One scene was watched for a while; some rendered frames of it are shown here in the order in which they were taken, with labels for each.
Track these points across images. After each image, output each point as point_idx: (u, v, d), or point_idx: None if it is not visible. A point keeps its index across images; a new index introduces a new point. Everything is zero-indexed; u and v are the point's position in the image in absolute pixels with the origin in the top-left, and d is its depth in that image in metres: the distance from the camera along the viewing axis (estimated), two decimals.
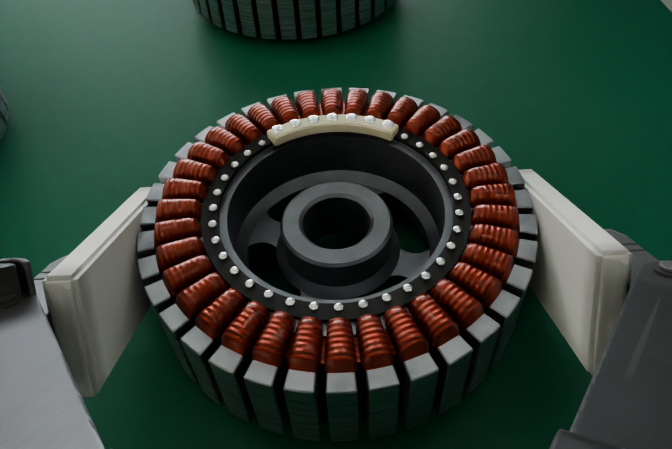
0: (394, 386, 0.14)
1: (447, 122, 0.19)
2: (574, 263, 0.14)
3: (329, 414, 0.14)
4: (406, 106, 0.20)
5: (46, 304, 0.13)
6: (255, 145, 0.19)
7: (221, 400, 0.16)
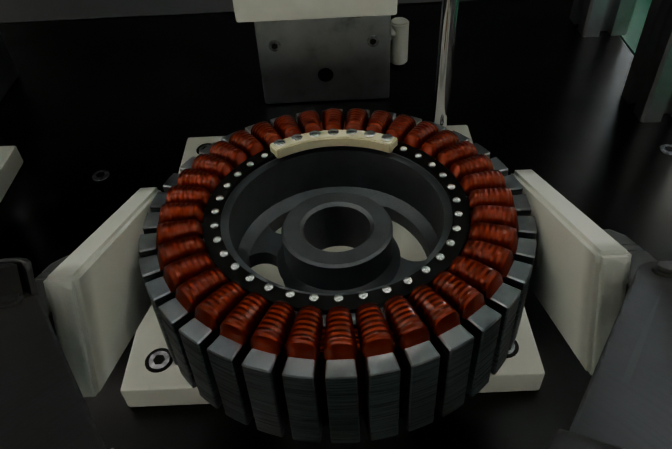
0: (395, 372, 0.13)
1: (445, 135, 0.19)
2: (573, 263, 0.14)
3: (328, 406, 0.14)
4: (405, 122, 0.20)
5: (47, 304, 0.13)
6: (257, 158, 0.19)
7: (219, 403, 0.16)
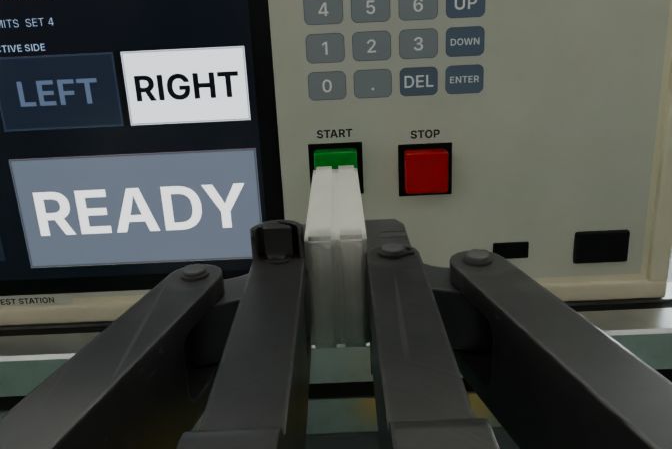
0: None
1: None
2: (336, 248, 0.16)
3: None
4: None
5: (298, 263, 0.15)
6: None
7: None
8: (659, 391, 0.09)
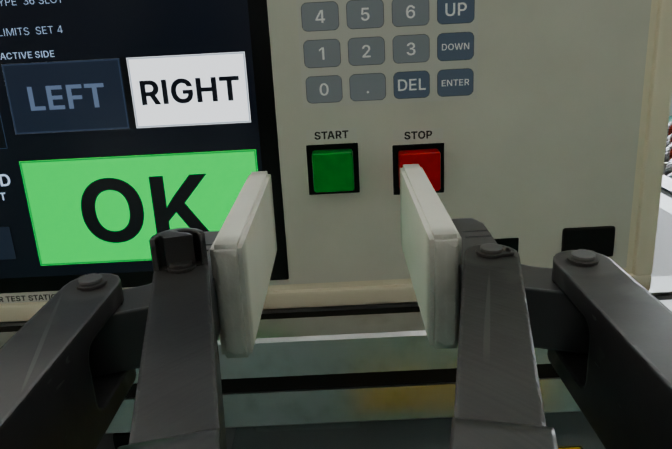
0: None
1: None
2: (422, 247, 0.15)
3: None
4: None
5: (207, 272, 0.15)
6: None
7: None
8: None
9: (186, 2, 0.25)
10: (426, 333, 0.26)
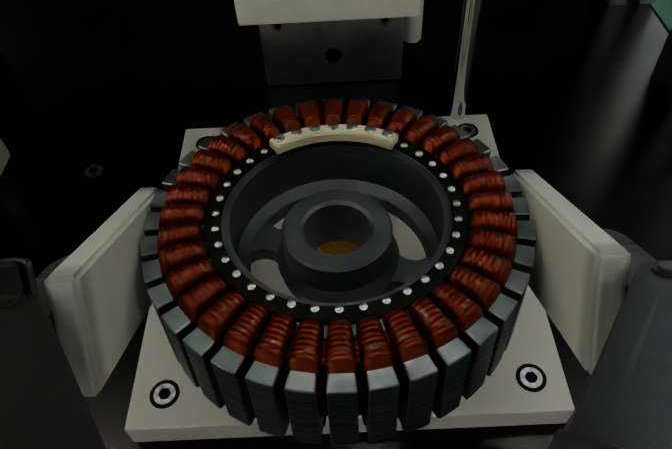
0: (394, 387, 0.14)
1: (446, 132, 0.19)
2: (573, 263, 0.14)
3: (329, 415, 0.14)
4: (406, 116, 0.20)
5: (48, 304, 0.13)
6: (257, 154, 0.19)
7: (222, 403, 0.16)
8: None
9: None
10: None
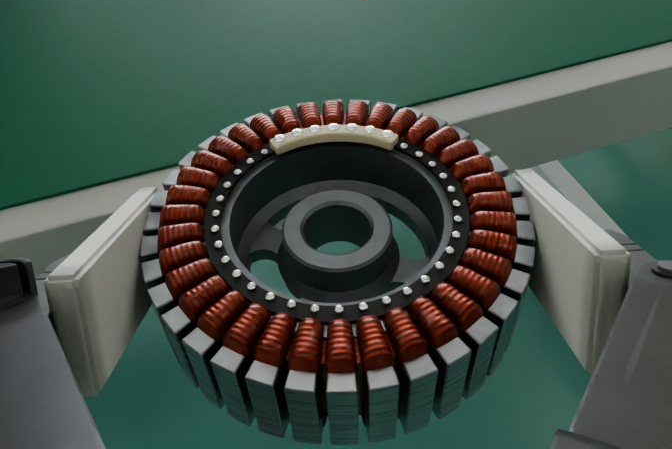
0: (394, 387, 0.14)
1: (446, 132, 0.19)
2: (573, 263, 0.14)
3: (329, 415, 0.14)
4: (406, 117, 0.20)
5: (47, 304, 0.13)
6: (257, 154, 0.19)
7: (222, 404, 0.16)
8: None
9: None
10: None
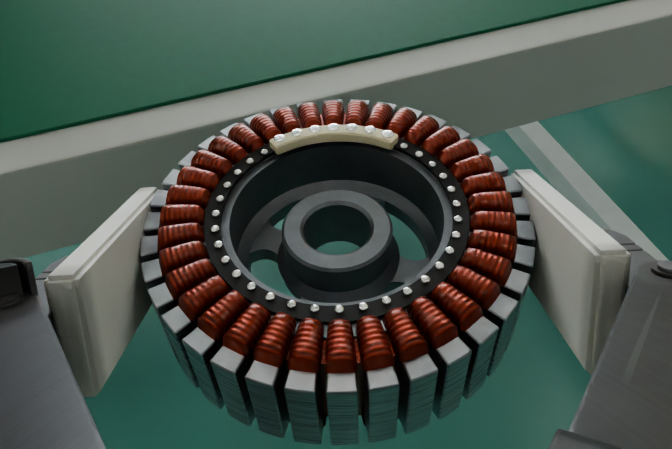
0: (394, 387, 0.14)
1: (446, 132, 0.19)
2: (573, 263, 0.14)
3: (329, 415, 0.14)
4: (406, 117, 0.20)
5: (47, 304, 0.13)
6: (257, 154, 0.19)
7: (222, 404, 0.16)
8: None
9: None
10: None
